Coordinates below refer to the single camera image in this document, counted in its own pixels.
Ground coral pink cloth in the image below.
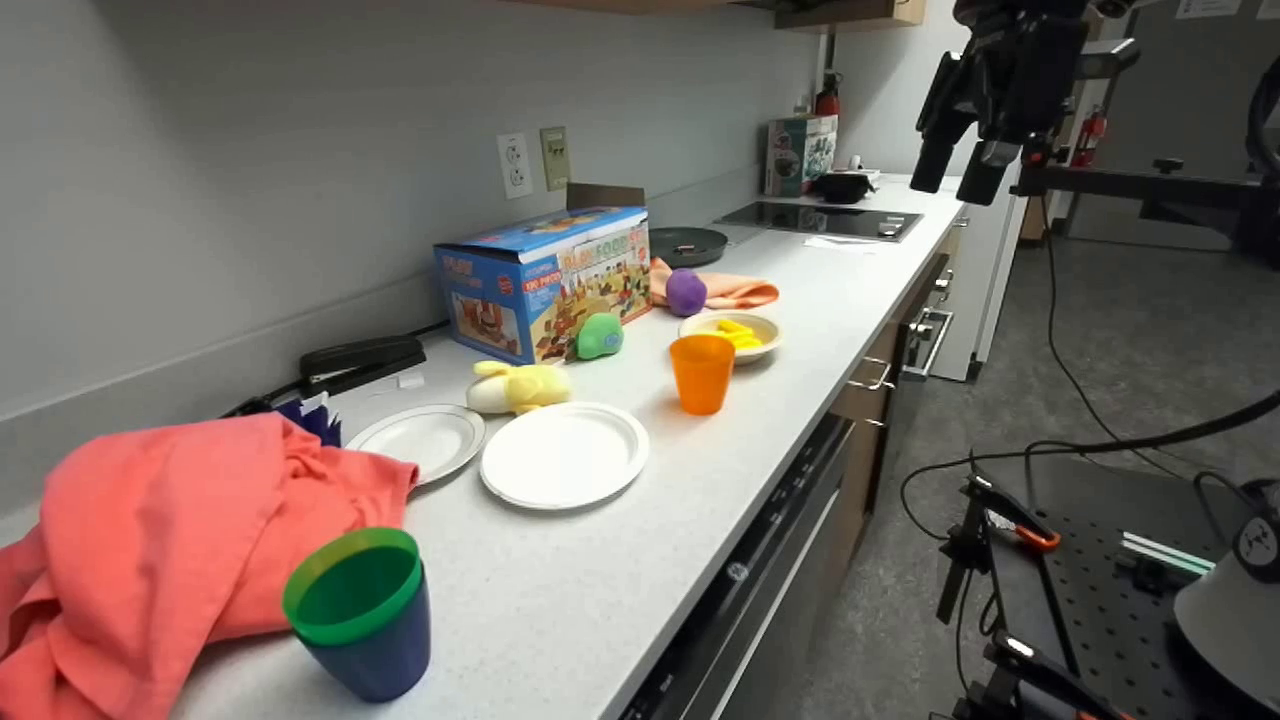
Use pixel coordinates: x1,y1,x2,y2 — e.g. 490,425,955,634
0,417,418,720

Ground black induction cooktop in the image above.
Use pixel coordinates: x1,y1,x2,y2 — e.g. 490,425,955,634
730,198,918,240

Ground cream plate with fries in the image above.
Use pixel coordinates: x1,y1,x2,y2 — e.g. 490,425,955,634
681,312,782,361

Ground yellow toy fries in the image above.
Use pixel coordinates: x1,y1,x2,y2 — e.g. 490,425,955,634
712,315,766,353

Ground small black bowl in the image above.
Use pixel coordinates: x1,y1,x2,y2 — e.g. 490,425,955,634
809,170,876,202

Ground orange plastic cup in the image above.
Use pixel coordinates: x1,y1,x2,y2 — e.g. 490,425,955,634
670,336,735,417

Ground yellow plush banana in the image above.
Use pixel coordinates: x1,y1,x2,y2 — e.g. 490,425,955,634
466,361,574,417

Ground play food set box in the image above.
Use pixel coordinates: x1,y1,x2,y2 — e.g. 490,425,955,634
436,209,654,362

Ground small white paper plate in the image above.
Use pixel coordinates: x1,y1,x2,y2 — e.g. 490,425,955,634
352,406,484,486

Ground green and blue cup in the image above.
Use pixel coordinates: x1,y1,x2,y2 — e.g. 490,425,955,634
286,529,431,704

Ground large white paper plate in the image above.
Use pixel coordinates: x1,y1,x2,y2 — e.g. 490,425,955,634
479,400,649,511

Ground wall power outlet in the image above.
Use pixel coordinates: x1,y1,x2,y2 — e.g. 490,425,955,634
498,132,535,198

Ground black frying pan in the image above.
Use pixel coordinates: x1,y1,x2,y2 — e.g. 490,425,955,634
654,227,730,267

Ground green plush toy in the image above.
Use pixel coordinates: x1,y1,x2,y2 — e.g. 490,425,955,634
574,312,623,361

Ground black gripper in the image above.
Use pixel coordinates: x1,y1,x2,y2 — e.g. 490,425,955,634
914,0,1087,202

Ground black stapler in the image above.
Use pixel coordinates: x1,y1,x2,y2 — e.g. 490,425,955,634
296,336,424,391

